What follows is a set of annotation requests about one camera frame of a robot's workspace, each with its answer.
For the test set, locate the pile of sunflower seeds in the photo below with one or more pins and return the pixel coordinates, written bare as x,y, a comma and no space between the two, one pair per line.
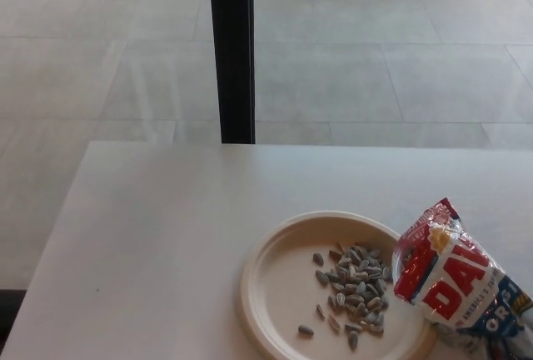
354,281

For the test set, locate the red white sunflower seed bag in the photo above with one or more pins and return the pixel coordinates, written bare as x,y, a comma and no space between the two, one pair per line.
449,289

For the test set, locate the beige round paper plate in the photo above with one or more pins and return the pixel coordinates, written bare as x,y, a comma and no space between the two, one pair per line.
287,293

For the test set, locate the black vertical window post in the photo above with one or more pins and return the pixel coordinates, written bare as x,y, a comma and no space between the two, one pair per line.
235,51

